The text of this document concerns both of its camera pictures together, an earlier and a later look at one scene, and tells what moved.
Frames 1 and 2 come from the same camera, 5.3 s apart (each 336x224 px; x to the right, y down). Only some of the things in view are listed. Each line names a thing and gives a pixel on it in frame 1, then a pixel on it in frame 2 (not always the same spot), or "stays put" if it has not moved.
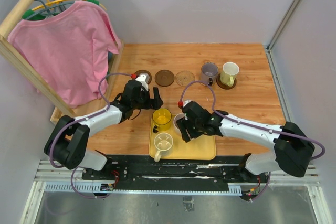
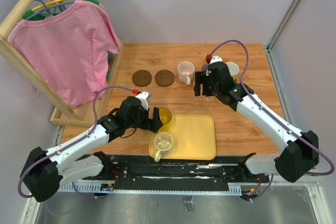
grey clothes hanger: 51,11 stays put
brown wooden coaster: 164,77 stays put
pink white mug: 176,117 → 186,71
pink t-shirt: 67,52 stays put
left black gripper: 152,103 → 153,125
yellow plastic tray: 201,148 stays put
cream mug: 163,141 stays put
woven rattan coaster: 184,77 stays put
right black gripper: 183,124 → 200,78
